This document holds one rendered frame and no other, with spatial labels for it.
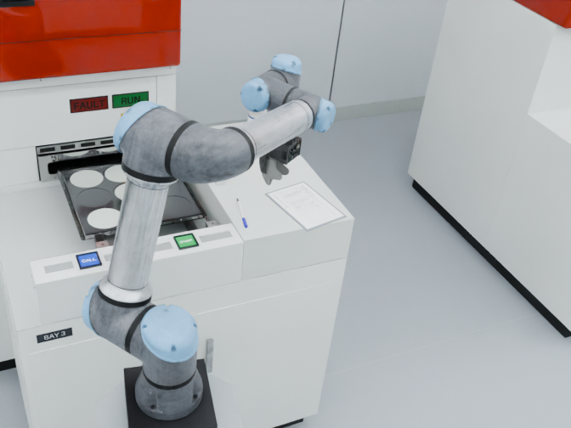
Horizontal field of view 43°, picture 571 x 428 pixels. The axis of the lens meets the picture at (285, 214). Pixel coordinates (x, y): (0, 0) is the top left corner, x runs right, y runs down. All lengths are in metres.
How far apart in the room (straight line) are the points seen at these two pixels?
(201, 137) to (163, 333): 0.42
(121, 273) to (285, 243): 0.66
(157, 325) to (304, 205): 0.77
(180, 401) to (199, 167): 0.54
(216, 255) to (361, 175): 2.29
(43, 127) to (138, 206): 0.94
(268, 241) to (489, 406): 1.36
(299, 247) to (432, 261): 1.62
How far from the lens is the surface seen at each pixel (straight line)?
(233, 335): 2.21
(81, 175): 2.35
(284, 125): 1.52
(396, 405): 2.92
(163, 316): 1.53
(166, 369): 1.54
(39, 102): 2.30
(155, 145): 1.37
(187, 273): 1.97
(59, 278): 1.87
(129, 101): 2.36
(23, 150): 2.37
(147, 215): 1.45
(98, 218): 2.16
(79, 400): 2.20
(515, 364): 3.24
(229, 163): 1.35
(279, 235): 2.01
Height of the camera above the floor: 2.18
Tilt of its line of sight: 36 degrees down
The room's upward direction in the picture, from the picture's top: 7 degrees clockwise
